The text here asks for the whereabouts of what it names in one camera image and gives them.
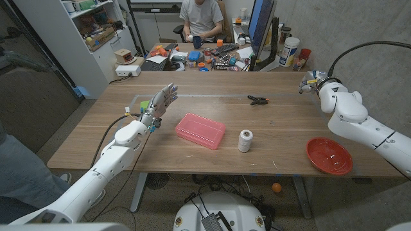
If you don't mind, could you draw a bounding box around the white power box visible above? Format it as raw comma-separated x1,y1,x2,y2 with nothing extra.
114,65,142,78

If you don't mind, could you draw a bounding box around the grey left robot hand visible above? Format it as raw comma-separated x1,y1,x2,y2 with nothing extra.
138,82,179,129

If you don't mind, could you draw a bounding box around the black spring clamp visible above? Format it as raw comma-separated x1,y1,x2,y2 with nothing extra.
247,94,270,107

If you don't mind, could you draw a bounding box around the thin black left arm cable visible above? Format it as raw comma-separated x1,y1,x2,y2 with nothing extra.
91,128,153,222

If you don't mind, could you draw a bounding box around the cardboard box with tools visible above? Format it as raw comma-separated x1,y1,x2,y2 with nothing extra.
85,26,117,52

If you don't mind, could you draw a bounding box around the dark jar black lid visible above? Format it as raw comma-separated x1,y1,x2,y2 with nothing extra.
278,26,292,45

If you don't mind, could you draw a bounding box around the standing person in jeans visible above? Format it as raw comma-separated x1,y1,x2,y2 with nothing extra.
0,121,73,209

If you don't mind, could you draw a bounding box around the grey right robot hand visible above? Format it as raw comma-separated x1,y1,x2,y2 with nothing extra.
297,70,329,95

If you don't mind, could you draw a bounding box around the black computer monitor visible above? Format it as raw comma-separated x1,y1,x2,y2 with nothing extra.
248,0,277,60

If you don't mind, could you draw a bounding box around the seated person grey shirt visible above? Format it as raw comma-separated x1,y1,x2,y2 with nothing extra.
179,0,224,42

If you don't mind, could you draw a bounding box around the grey heat sink module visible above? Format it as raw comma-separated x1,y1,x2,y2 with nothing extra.
201,213,224,231

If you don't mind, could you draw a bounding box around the small beige box device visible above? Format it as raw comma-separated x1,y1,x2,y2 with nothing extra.
114,48,137,65

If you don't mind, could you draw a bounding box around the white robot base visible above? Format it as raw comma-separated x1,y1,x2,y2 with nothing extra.
172,191,267,231

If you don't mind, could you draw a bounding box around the black floor cable bundle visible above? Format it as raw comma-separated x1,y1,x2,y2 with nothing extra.
182,175,277,222

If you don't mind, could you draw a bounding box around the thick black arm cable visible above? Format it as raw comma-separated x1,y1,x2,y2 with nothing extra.
89,112,142,169
326,40,411,78

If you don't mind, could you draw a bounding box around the orange hand tool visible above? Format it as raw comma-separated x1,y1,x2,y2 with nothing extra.
150,44,180,58

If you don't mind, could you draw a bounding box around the black keyboard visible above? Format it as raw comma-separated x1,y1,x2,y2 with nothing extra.
211,43,240,57

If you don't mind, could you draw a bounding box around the white tub blue label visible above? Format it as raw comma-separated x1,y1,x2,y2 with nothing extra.
279,37,301,67

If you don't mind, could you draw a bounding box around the dark blue mug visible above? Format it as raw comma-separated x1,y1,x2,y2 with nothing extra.
192,35,206,49

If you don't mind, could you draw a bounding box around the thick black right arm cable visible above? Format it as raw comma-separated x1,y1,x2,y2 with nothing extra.
326,40,411,78

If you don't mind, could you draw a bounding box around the red bowl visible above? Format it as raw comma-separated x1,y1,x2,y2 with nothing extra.
305,137,354,176

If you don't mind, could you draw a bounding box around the grey table leg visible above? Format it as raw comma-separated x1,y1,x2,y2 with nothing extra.
130,172,148,213
291,175,313,220

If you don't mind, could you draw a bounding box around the black laptop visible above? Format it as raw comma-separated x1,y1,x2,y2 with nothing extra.
140,43,177,72

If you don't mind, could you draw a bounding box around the pink clamshell container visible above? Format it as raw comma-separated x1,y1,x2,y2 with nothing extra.
175,112,227,151

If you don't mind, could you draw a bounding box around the brown jacket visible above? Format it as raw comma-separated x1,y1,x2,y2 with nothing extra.
218,0,234,44

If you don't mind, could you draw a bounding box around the white thread spool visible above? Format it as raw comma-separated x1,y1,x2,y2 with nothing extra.
238,129,254,153

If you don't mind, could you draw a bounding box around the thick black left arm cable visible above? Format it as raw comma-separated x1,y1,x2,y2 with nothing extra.
89,112,142,169

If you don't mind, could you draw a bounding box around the black monitor stand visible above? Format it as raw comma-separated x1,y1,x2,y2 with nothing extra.
249,17,280,72

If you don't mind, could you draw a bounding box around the white shelf unit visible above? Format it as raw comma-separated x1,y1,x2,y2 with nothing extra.
12,0,137,99

